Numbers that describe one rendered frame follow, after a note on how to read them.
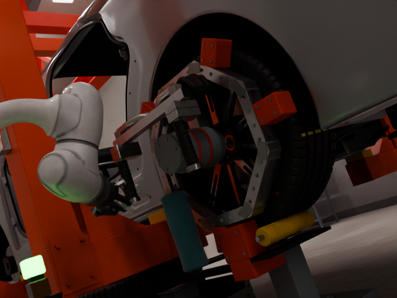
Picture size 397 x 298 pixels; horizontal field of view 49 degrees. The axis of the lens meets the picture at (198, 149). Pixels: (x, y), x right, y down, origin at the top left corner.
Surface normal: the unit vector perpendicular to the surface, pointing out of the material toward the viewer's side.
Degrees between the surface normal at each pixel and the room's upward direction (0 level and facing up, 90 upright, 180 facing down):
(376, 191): 90
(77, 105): 88
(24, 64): 90
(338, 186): 90
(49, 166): 78
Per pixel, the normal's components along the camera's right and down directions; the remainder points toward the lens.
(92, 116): 0.75, -0.20
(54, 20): 0.59, -0.35
